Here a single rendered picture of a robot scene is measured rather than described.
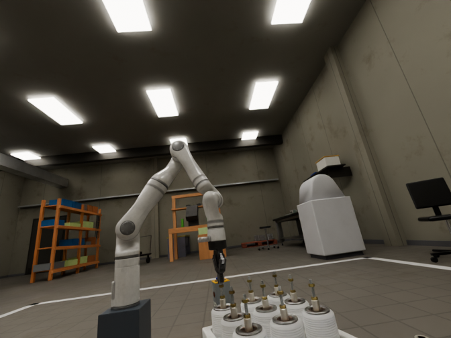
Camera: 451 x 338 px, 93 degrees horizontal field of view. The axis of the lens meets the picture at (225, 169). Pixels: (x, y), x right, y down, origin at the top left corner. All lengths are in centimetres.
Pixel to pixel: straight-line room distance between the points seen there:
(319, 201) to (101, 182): 947
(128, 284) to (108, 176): 1021
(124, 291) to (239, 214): 882
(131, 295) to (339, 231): 323
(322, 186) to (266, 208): 627
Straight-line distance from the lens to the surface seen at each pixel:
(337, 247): 373
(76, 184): 1165
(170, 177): 103
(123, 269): 97
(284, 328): 75
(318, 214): 364
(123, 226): 96
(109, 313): 99
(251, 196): 984
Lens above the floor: 51
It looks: 17 degrees up
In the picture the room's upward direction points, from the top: 7 degrees counter-clockwise
